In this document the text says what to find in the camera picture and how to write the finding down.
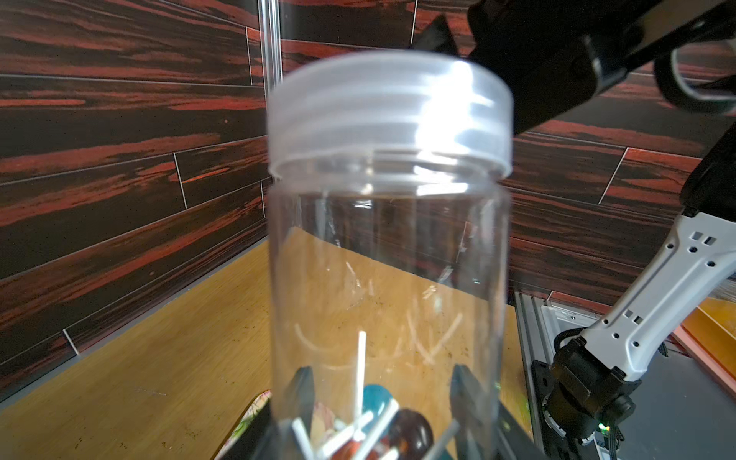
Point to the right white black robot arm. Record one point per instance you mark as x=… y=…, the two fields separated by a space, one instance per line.
x=606 y=74

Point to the clear plastic candy jar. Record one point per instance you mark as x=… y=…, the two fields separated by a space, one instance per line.
x=416 y=257

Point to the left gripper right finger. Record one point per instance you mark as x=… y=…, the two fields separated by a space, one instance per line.
x=485 y=429

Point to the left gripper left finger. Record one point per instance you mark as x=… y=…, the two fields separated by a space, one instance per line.
x=266 y=438

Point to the lollipops in held jar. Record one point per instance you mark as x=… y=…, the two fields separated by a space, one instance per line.
x=354 y=434

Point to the floral pattern tray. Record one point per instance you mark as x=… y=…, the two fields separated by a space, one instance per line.
x=249 y=415

